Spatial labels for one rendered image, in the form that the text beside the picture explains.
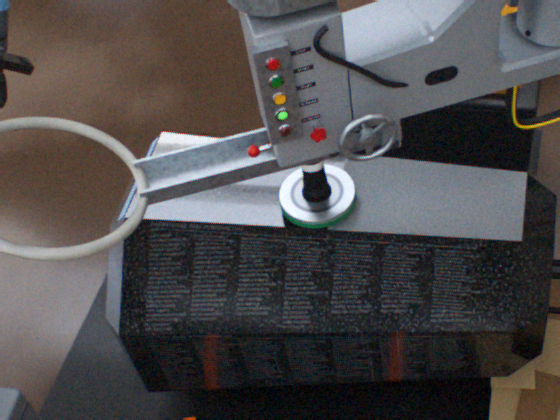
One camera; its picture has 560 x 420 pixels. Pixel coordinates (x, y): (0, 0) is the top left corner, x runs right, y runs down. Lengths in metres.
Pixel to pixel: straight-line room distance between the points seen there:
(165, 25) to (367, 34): 2.68
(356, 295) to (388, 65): 0.70
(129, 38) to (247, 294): 2.42
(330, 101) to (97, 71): 2.59
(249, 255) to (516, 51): 0.90
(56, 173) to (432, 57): 2.36
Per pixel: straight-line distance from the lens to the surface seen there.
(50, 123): 2.38
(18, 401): 2.36
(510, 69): 2.21
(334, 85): 2.01
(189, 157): 2.28
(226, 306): 2.50
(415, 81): 2.10
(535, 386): 2.83
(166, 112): 4.15
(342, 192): 2.40
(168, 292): 2.55
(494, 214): 2.42
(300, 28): 1.89
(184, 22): 4.65
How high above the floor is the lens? 2.73
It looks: 49 degrees down
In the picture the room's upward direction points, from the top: 12 degrees counter-clockwise
